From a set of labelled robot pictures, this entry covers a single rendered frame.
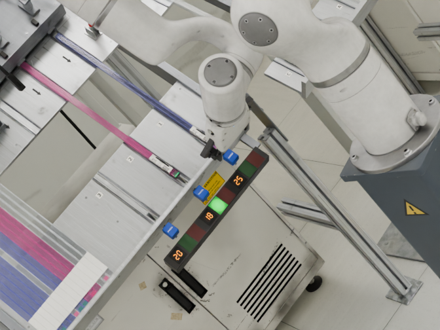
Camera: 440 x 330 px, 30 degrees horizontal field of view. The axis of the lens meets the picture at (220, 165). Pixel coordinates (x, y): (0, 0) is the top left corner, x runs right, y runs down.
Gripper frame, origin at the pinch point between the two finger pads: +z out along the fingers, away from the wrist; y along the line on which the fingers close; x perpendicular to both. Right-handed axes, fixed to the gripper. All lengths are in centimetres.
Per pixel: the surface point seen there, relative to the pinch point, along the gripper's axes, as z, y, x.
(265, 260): 65, -3, -12
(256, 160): 11.1, 3.1, -5.0
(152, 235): 8.9, -25.5, 2.2
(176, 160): 10.2, -8.1, 9.5
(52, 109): 10.3, -15.7, 41.7
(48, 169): 177, -5, 109
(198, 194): 9.0, -11.7, 0.0
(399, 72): 86, 81, -6
